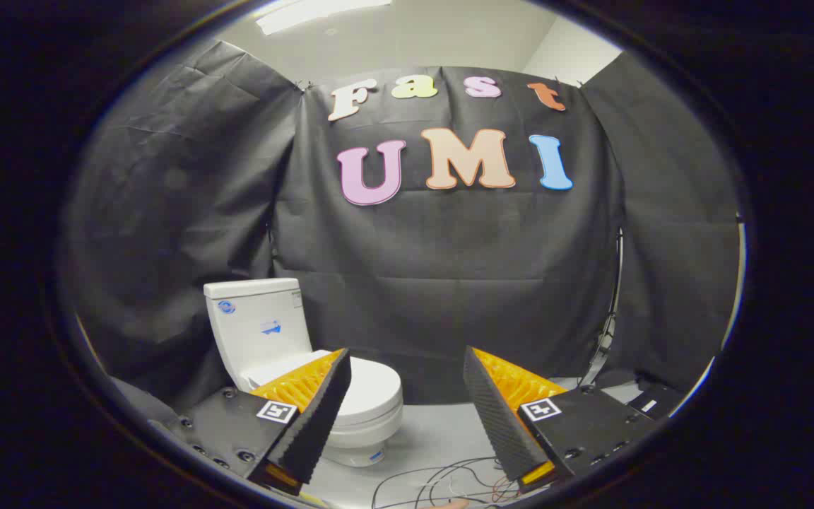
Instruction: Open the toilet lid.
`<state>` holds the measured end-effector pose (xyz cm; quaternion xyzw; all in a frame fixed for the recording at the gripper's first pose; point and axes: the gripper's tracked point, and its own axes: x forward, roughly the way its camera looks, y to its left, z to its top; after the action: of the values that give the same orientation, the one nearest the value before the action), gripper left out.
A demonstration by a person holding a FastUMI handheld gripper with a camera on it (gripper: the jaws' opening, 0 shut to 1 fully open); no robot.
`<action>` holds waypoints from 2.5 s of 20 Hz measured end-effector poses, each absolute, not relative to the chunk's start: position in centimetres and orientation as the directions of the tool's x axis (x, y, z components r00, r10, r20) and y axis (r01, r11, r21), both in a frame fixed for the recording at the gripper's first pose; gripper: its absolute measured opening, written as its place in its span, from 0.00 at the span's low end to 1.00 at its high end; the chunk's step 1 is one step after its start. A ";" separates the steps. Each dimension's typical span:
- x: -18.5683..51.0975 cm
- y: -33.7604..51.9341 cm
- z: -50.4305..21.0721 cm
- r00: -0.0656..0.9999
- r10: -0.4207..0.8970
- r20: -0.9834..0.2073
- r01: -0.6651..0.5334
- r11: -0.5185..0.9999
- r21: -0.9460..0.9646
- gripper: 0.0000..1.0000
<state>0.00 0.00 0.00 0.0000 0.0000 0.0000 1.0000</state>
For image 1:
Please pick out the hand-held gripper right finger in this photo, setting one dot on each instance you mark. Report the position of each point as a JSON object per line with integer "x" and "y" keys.
{"x": 495, "y": 417}

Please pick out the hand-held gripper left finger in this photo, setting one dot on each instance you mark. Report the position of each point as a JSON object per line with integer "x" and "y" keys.
{"x": 315, "y": 417}

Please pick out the white toilet lid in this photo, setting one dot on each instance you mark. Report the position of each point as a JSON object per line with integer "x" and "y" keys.
{"x": 373, "y": 389}

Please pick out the white ceramic toilet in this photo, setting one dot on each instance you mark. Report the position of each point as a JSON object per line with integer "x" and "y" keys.
{"x": 258, "y": 318}

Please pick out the black floor box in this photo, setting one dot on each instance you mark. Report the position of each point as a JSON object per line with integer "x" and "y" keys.
{"x": 665, "y": 396}

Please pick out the black backdrop cloth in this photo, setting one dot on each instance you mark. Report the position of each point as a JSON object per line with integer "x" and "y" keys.
{"x": 449, "y": 247}

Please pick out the thin metal light stand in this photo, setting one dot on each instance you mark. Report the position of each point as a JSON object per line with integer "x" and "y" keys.
{"x": 619, "y": 283}

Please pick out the ceiling light panel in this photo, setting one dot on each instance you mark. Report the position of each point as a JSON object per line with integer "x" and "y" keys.
{"x": 308, "y": 13}

